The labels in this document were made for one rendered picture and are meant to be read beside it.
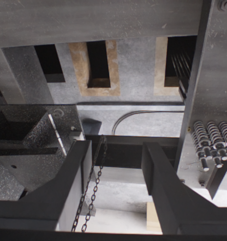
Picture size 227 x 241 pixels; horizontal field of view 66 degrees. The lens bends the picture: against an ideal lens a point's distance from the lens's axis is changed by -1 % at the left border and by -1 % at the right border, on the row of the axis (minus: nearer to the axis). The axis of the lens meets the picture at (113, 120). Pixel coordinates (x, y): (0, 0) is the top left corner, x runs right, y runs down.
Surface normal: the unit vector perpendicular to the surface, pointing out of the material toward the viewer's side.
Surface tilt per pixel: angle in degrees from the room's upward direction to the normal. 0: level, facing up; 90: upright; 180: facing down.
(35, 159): 0
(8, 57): 90
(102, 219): 90
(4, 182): 90
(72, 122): 0
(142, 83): 0
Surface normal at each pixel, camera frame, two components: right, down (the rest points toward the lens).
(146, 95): -0.15, 0.62
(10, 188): 0.96, -0.08
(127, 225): -0.10, -0.78
